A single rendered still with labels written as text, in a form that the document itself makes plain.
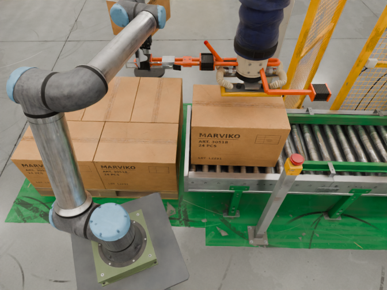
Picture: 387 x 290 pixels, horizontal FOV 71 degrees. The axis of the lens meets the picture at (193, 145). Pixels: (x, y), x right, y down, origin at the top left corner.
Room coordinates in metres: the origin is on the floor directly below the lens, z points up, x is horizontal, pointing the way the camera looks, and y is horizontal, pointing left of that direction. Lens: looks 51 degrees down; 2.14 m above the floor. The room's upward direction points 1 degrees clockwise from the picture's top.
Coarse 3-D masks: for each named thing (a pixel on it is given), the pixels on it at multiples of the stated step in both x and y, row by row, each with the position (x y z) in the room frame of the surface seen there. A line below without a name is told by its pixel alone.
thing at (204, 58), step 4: (200, 56) 1.32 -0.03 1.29; (204, 56) 1.34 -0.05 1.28; (208, 56) 1.34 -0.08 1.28; (212, 56) 1.34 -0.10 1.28; (200, 60) 1.29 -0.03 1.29; (204, 60) 1.30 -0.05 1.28; (208, 60) 1.30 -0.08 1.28; (212, 60) 1.30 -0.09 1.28; (200, 64) 1.28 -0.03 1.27; (204, 64) 1.27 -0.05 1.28; (208, 64) 1.27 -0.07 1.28; (212, 64) 1.27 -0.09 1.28; (200, 68) 1.28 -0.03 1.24; (204, 68) 1.27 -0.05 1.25; (208, 68) 1.27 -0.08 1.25; (212, 68) 1.27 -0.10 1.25
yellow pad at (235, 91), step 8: (224, 88) 1.23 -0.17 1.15; (232, 88) 1.22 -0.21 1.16; (240, 88) 1.22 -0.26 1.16; (224, 96) 1.18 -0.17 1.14; (232, 96) 1.18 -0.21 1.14; (240, 96) 1.18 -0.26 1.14; (248, 96) 1.18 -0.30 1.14; (256, 96) 1.18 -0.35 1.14; (264, 96) 1.18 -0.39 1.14; (272, 96) 1.18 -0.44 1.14; (280, 96) 1.18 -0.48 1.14
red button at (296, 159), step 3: (291, 156) 0.84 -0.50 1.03; (294, 156) 0.84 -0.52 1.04; (297, 156) 0.84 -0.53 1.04; (300, 156) 0.84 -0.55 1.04; (291, 159) 0.82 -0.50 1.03; (294, 159) 0.82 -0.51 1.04; (297, 159) 0.82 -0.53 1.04; (300, 159) 0.82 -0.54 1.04; (303, 159) 0.82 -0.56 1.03; (291, 162) 0.81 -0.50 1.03; (294, 162) 0.80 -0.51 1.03; (297, 162) 0.80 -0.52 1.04; (300, 162) 0.80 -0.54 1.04; (294, 165) 0.81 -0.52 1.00; (297, 165) 0.79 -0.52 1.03
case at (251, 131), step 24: (216, 96) 1.40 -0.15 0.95; (192, 120) 1.17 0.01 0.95; (216, 120) 1.17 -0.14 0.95; (240, 120) 1.17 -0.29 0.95; (264, 120) 1.18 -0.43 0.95; (288, 120) 1.18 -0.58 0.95; (192, 144) 1.12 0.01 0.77; (216, 144) 1.12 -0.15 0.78; (240, 144) 1.12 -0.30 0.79; (264, 144) 1.11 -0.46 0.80
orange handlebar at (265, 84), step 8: (184, 56) 1.34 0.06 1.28; (152, 64) 1.29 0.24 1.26; (160, 64) 1.29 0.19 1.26; (184, 64) 1.29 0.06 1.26; (192, 64) 1.29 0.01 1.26; (216, 64) 1.29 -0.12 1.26; (224, 64) 1.29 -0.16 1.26; (232, 64) 1.29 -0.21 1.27; (272, 64) 1.29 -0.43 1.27; (264, 72) 1.21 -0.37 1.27; (264, 80) 1.14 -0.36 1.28; (264, 88) 1.09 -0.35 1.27
